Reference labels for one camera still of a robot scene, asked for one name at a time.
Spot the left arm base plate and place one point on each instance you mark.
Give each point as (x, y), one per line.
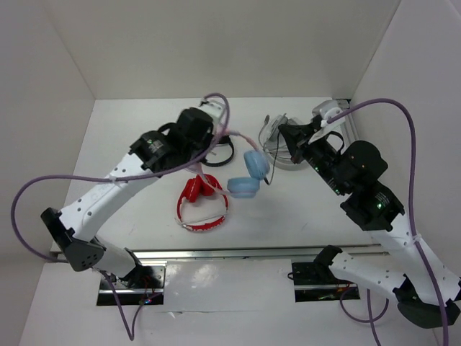
(148, 290)

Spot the black small headphones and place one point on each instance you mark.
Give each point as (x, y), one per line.
(221, 155)

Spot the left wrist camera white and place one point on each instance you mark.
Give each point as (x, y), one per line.
(215, 109)

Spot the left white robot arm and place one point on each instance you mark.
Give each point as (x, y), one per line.
(74, 228)

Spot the pink blue cat-ear headphones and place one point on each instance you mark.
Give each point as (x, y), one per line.
(257, 166)

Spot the aluminium rail front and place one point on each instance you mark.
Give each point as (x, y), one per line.
(241, 253)

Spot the white grey headphones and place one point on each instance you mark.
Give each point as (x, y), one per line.
(273, 144)

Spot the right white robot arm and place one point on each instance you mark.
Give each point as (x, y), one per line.
(424, 282)

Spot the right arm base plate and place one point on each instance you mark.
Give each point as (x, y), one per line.
(312, 283)

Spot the red headphones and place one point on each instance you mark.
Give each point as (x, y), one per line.
(199, 208)

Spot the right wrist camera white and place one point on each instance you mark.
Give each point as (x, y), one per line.
(330, 108)

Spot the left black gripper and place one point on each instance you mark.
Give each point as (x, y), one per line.
(207, 135)

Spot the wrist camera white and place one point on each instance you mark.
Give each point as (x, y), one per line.
(330, 108)
(215, 109)

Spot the aluminium rail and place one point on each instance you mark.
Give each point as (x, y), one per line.
(241, 253)
(348, 127)

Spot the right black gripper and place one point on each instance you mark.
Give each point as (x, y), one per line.
(294, 137)

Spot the aluminium rail right side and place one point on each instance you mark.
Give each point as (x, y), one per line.
(348, 127)

